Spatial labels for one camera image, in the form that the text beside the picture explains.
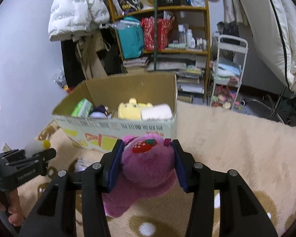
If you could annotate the pile of books and papers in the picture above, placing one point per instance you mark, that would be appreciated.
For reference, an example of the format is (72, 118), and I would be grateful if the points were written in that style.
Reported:
(190, 79)

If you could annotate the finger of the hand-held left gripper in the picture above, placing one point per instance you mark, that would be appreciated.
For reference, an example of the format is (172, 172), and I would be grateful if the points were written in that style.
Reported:
(11, 156)
(45, 155)

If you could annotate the light blue cloth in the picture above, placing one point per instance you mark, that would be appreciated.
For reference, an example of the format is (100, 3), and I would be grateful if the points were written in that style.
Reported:
(227, 69)

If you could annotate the crinkled plastic bag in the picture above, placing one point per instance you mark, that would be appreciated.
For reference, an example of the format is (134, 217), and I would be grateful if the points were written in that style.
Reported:
(59, 81)

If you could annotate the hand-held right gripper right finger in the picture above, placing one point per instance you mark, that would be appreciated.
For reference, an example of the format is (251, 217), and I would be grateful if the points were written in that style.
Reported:
(181, 170)

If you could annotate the cream curtain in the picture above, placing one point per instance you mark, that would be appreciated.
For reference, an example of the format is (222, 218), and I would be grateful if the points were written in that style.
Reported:
(233, 5)

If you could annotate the group of white cosmetic bottles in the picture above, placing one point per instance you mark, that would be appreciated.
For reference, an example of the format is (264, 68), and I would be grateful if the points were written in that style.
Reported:
(181, 33)

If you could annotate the pile of small plush toys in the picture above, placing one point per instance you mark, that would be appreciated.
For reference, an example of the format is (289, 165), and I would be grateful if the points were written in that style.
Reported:
(224, 98)

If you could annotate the wall socket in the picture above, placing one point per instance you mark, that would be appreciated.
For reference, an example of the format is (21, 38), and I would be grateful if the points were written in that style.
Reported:
(7, 148)

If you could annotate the wooden shelf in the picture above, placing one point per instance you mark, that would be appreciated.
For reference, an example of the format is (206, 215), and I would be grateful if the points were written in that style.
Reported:
(182, 8)

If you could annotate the printed cardboard box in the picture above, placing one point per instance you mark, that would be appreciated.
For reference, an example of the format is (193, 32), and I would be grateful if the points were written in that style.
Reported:
(138, 128)

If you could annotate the white trolley cart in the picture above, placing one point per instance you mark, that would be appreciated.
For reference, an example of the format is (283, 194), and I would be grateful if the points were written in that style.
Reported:
(244, 54)

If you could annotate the dark hanging clothes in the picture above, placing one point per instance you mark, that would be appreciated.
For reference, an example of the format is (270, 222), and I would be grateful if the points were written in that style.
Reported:
(113, 59)

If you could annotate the pale pink roll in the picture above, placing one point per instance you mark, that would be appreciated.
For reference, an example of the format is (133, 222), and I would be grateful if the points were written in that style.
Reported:
(156, 112)

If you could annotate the green tissue pack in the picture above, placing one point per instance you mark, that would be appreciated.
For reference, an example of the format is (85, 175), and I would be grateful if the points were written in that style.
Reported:
(82, 107)

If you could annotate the teal bag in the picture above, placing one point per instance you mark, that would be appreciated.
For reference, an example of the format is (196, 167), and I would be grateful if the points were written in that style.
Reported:
(130, 39)

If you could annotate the red patterned bag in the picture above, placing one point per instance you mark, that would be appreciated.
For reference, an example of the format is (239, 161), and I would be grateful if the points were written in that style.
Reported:
(155, 34)

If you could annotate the person's left hand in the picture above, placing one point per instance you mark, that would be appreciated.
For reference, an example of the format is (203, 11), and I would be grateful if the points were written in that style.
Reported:
(14, 207)

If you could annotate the beige coat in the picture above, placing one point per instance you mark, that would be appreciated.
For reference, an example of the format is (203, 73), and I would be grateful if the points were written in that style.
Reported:
(93, 61)

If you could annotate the purple white plush toy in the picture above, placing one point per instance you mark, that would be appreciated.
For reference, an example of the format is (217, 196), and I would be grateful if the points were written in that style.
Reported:
(100, 111)

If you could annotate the pink plush toy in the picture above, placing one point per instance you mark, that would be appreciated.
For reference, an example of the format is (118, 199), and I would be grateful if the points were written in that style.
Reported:
(148, 172)

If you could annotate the beige patterned blanket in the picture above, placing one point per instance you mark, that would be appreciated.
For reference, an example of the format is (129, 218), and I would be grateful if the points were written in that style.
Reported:
(224, 148)

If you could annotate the white yellow plush toy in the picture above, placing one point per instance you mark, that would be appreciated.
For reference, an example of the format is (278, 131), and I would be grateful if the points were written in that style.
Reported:
(35, 147)

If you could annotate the green pole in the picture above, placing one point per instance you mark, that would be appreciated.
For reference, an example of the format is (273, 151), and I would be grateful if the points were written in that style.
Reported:
(155, 29)

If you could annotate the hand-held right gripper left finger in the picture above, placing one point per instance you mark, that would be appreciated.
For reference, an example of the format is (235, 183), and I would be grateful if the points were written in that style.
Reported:
(113, 167)

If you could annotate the cream office chair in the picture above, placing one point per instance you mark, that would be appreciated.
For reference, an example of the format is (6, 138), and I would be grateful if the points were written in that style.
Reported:
(273, 29)

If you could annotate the yellow dog plush toy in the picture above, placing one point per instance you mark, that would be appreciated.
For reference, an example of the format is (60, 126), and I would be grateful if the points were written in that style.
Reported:
(130, 111)

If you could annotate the stack of books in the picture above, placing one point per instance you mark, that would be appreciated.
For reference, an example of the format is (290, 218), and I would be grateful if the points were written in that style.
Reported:
(135, 63)

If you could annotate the black coat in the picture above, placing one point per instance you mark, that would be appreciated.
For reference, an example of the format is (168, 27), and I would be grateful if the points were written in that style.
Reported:
(69, 64)

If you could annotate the white puffer jacket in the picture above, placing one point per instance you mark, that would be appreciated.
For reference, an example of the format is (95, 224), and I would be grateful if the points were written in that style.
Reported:
(71, 9)

